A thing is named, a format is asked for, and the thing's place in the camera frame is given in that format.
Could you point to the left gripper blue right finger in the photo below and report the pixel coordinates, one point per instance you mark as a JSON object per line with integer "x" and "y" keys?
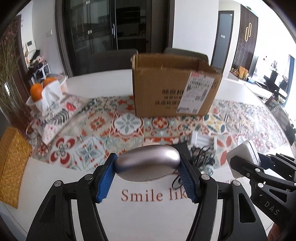
{"x": 189, "y": 178}

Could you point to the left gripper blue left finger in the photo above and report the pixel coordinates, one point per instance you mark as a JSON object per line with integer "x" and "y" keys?
{"x": 105, "y": 177}

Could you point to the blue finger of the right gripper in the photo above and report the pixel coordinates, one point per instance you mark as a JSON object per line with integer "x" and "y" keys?
{"x": 247, "y": 169}
{"x": 279, "y": 163}

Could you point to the white square charger block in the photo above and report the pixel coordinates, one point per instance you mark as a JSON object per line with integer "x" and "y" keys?
{"x": 247, "y": 151}

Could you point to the black power adapter with cable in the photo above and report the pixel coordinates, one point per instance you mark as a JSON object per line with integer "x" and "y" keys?
{"x": 196, "y": 156}

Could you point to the white battery charger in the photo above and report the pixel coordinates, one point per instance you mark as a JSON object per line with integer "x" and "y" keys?
{"x": 199, "y": 140}

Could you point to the silver oval earbud case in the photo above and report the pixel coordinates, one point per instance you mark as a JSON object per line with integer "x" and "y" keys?
{"x": 147, "y": 163}

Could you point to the white suited figurine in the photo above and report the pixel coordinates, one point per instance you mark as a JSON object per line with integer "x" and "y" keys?
{"x": 207, "y": 169}

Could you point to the white tv console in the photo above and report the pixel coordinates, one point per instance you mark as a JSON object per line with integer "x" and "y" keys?
{"x": 258, "y": 91}

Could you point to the floral tissue pouch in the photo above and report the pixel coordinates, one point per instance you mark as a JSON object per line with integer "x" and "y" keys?
{"x": 57, "y": 116}

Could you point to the brown cardboard box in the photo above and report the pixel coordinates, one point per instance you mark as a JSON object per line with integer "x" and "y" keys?
{"x": 172, "y": 85}

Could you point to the yellow woven placemat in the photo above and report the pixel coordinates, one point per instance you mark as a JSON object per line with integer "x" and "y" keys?
{"x": 15, "y": 152}

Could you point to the white fruit basket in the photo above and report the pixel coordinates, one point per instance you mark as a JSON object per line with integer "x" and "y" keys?
{"x": 52, "y": 93}

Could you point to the orange fruit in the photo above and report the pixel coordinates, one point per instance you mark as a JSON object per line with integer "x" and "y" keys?
{"x": 48, "y": 80}
{"x": 36, "y": 92}

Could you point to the right dark dining chair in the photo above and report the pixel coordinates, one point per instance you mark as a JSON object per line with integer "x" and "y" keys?
{"x": 181, "y": 52}

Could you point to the dark dining chair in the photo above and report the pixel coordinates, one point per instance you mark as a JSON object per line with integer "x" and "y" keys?
{"x": 181, "y": 52}
{"x": 111, "y": 60}

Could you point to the left dark dining chair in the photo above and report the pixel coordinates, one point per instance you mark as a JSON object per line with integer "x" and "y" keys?
{"x": 111, "y": 60}

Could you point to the dark glass door cabinet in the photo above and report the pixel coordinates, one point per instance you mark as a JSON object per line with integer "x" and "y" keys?
{"x": 87, "y": 29}

